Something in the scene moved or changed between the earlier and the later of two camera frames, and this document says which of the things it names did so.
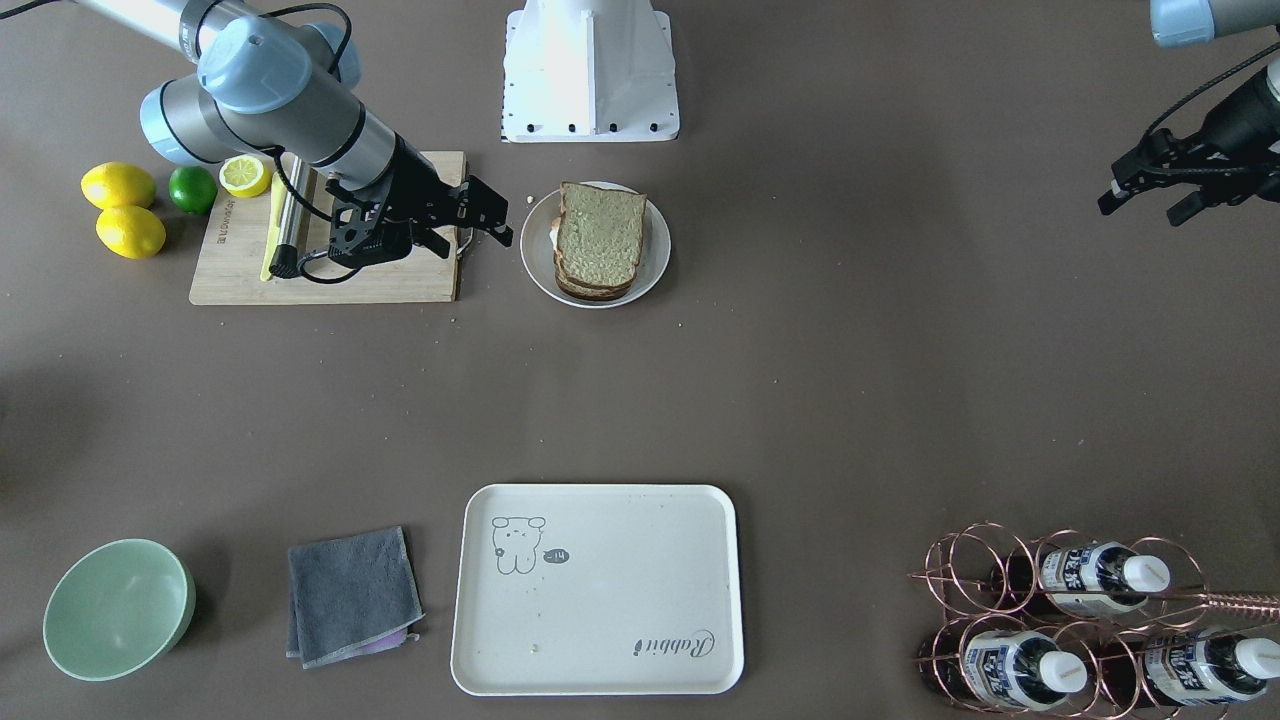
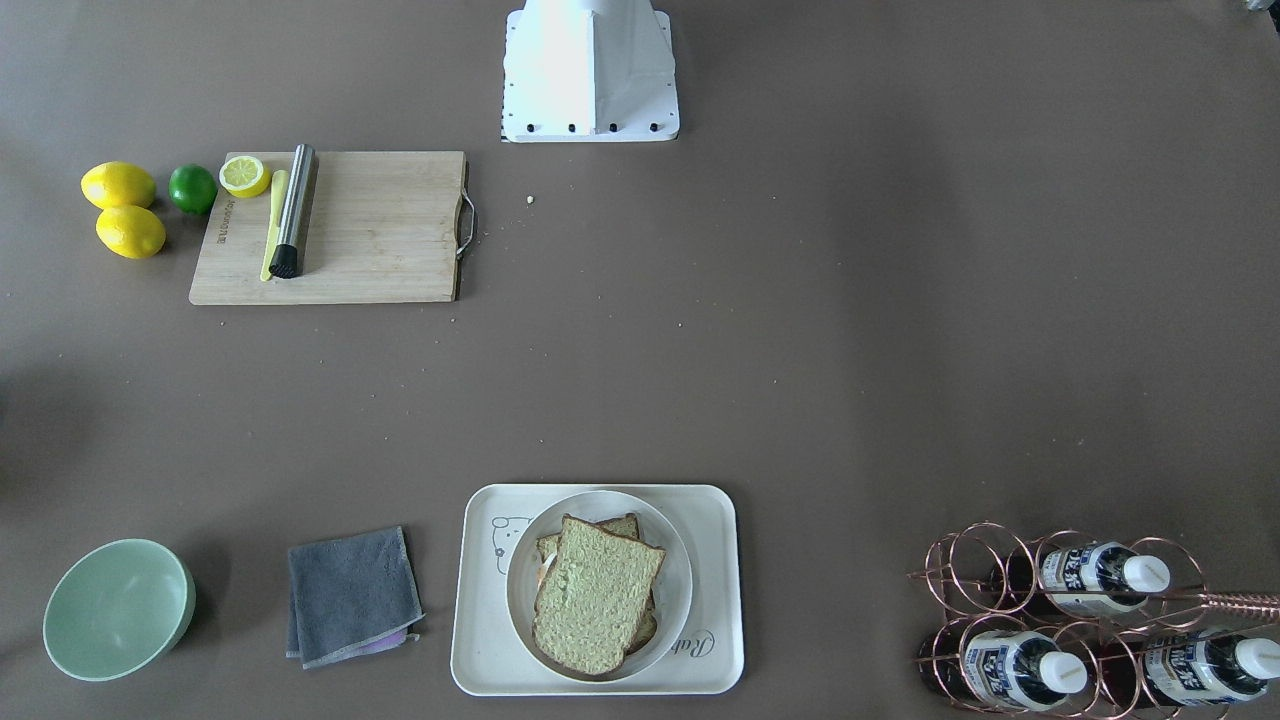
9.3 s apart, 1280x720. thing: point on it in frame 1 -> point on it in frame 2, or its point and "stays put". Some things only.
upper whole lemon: x=115 y=183 stays put
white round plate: x=539 y=256 -> x=672 y=591
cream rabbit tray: x=598 y=590 stays put
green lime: x=193 y=188 stays put
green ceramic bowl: x=117 y=609 stays put
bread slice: x=600 y=234 -> x=593 y=597
